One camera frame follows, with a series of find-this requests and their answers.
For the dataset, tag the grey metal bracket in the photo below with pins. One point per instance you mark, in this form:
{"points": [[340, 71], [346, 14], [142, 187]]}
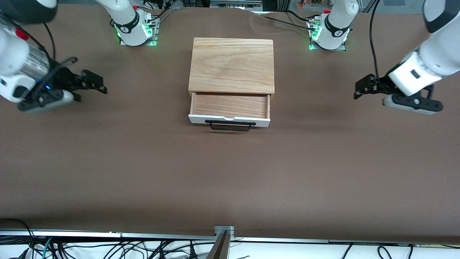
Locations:
{"points": [[224, 228]]}

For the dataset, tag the metal camera post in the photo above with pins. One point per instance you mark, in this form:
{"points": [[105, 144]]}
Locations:
{"points": [[220, 250]]}

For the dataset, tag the light wooden drawer cabinet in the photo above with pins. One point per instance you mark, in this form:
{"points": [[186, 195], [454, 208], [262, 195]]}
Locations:
{"points": [[231, 64]]}

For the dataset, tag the white-fronted wooden drawer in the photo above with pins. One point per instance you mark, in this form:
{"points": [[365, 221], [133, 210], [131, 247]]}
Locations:
{"points": [[230, 104]]}

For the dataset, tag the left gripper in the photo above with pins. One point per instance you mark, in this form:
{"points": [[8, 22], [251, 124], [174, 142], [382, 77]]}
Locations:
{"points": [[382, 83]]}

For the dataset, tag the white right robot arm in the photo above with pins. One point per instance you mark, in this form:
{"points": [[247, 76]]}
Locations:
{"points": [[10, 50]]}

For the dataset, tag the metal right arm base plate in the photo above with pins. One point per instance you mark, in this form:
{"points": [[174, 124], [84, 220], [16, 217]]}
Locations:
{"points": [[124, 43]]}

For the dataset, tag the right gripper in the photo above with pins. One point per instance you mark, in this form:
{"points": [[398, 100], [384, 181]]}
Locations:
{"points": [[61, 79]]}

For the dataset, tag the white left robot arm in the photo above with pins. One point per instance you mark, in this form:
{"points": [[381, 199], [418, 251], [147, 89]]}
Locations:
{"points": [[442, 54]]}

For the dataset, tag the aluminium table edge rail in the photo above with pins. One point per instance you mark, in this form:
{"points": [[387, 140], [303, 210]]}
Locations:
{"points": [[72, 234]]}

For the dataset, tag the brown table cover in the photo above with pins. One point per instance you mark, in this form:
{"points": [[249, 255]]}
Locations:
{"points": [[230, 172]]}

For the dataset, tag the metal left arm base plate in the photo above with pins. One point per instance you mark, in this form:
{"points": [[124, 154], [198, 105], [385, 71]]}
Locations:
{"points": [[339, 47]]}

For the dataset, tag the aluminium frame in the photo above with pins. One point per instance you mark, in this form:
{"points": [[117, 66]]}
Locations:
{"points": [[233, 3]]}

